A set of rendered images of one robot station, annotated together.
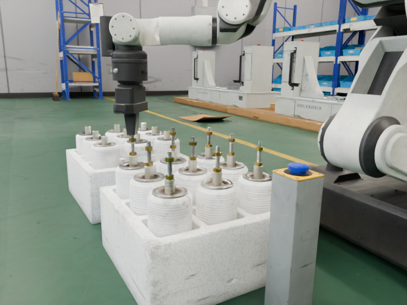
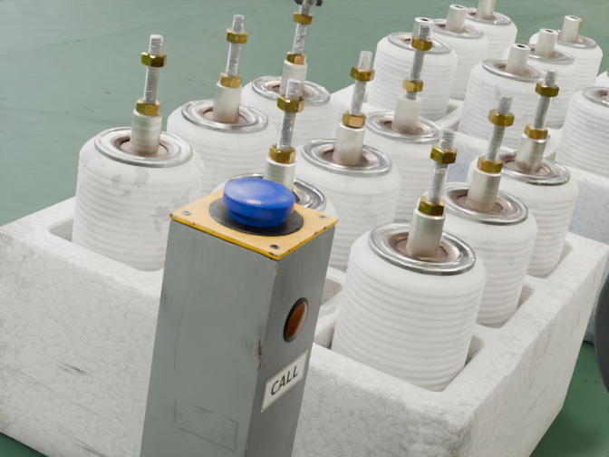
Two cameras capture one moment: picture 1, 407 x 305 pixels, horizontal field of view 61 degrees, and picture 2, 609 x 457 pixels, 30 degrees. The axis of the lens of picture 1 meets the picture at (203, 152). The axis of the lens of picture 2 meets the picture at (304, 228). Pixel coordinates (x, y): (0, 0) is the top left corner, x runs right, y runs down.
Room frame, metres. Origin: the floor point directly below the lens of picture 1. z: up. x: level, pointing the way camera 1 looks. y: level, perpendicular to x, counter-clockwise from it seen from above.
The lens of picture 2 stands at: (0.33, -0.67, 0.56)
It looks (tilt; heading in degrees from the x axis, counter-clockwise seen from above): 23 degrees down; 54
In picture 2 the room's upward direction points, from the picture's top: 10 degrees clockwise
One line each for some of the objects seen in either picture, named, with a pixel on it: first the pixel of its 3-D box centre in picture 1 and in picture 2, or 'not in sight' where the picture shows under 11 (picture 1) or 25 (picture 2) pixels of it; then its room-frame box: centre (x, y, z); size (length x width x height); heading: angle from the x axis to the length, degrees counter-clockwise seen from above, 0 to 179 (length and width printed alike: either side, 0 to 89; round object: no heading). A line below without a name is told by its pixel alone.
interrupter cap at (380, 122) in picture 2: (173, 160); (403, 128); (0.96, 0.09, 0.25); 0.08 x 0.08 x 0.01
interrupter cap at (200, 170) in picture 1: (192, 170); (346, 159); (0.86, 0.03, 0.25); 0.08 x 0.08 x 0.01
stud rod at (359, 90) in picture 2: (192, 151); (358, 97); (0.86, 0.03, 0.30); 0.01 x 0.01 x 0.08
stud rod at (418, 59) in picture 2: (172, 140); (417, 65); (0.96, 0.09, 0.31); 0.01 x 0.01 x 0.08
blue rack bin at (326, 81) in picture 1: (334, 80); not in sight; (6.63, -2.43, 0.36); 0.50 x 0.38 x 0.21; 118
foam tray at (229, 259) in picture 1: (192, 229); (313, 329); (0.86, 0.03, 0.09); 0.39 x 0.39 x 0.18; 30
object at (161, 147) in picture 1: (167, 161); (594, 177); (1.29, 0.14, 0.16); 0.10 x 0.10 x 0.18
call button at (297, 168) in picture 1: (298, 169); (257, 207); (0.65, -0.18, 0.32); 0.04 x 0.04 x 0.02
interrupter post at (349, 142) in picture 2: (192, 166); (349, 143); (0.86, 0.03, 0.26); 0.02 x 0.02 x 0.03
